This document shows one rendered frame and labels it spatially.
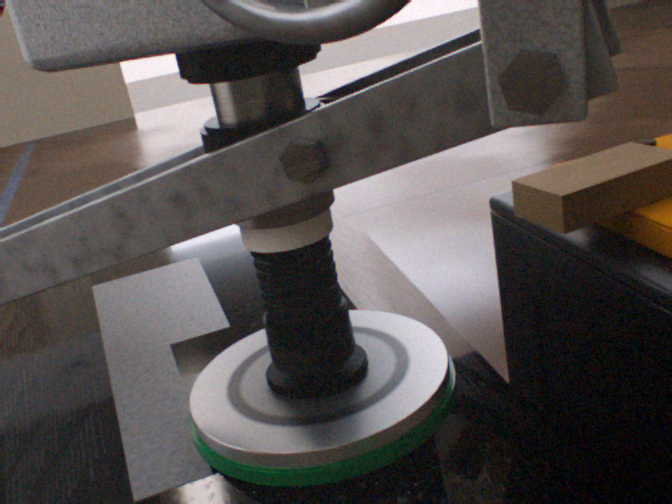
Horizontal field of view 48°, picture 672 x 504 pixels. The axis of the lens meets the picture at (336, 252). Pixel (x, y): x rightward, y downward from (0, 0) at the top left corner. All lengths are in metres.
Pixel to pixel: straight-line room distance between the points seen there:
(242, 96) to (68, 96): 7.37
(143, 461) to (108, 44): 0.32
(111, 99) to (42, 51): 7.38
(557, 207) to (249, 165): 0.53
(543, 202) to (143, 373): 0.52
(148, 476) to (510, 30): 0.41
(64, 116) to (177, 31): 7.47
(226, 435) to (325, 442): 0.08
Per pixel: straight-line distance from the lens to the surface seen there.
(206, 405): 0.62
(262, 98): 0.52
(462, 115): 0.44
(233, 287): 0.89
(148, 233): 0.56
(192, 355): 0.76
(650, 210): 1.02
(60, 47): 0.49
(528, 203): 1.00
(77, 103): 7.88
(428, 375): 0.59
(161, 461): 0.62
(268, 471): 0.56
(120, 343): 0.84
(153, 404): 0.70
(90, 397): 0.81
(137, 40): 0.46
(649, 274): 0.94
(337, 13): 0.34
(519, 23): 0.41
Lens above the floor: 1.14
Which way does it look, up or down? 21 degrees down
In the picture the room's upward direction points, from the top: 11 degrees counter-clockwise
